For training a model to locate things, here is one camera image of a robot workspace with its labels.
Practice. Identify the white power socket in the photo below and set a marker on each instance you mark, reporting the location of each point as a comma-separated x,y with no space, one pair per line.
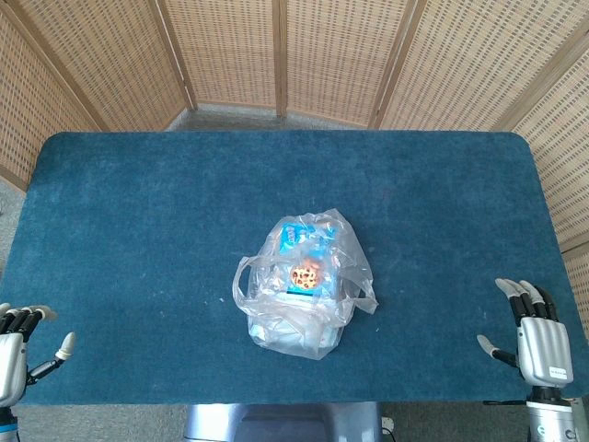
387,424

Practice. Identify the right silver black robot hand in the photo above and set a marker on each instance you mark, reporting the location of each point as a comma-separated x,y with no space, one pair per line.
545,350

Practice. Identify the white wet wipes pack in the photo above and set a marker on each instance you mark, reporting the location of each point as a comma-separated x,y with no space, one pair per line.
285,333

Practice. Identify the clear plastic bag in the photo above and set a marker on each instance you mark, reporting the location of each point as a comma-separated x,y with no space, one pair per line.
271,308

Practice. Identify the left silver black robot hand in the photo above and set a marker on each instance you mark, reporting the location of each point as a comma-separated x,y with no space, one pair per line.
10,364

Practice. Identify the blue carpet table cover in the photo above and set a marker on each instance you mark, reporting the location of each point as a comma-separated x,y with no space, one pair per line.
138,230

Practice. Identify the blue cookie box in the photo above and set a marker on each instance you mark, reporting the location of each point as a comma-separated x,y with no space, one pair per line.
301,262

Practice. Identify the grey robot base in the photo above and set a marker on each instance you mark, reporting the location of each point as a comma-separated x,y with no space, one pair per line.
280,423

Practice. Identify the woven bamboo folding screen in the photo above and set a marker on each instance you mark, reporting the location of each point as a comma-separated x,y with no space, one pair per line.
322,55

